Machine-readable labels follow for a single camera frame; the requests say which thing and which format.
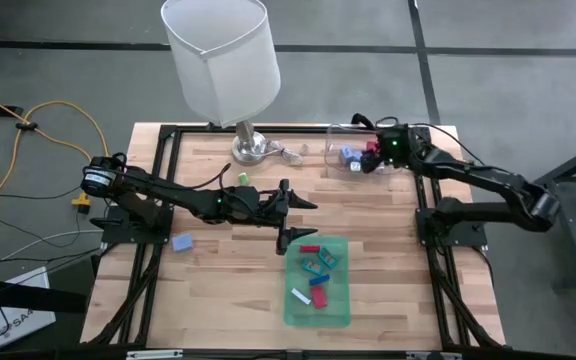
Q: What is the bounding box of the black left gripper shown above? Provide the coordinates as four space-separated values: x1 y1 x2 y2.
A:
239 179 319 256

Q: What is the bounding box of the teal mini stapler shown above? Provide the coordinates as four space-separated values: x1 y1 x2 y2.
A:
301 257 326 277
316 248 339 270

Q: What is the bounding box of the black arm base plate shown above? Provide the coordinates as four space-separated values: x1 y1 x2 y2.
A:
416 207 489 249
101 205 174 245

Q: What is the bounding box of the white mini stapler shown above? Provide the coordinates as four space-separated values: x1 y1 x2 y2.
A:
290 287 313 306

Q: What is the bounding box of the white printed box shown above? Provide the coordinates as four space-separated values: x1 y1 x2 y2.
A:
0 266 57 351

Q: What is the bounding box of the yellow extension cord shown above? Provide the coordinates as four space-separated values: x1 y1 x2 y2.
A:
0 85 114 229

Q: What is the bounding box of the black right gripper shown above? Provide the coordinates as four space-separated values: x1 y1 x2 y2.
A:
362 124 420 175

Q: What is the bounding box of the green translucent plastic tray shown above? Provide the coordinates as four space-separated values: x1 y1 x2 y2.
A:
282 235 352 329

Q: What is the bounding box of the silver metal bracket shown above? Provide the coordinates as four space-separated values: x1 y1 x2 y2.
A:
405 351 464 360
125 349 184 360

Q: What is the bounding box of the black beam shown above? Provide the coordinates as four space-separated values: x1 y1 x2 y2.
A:
0 274 89 316

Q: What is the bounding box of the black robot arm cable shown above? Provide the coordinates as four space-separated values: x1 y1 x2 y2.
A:
375 115 487 166

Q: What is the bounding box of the clear plastic container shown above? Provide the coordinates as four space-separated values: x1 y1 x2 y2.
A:
323 123 409 180

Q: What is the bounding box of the red rectangular box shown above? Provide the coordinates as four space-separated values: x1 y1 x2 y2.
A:
309 285 329 310

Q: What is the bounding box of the white floor cable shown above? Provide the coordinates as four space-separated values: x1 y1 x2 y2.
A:
0 228 105 278

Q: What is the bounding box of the black metal stand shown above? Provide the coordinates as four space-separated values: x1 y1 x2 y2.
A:
519 136 576 292

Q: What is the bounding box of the clear lamp power cable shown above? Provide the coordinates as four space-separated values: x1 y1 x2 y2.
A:
265 139 310 166

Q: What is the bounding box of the yellow power plug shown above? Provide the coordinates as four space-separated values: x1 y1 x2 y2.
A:
71 195 93 215

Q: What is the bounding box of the black aluminium table frame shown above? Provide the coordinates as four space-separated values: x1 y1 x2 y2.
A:
81 122 507 360

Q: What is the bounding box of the white shade silver table lamp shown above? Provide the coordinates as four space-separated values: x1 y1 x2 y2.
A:
160 0 282 167

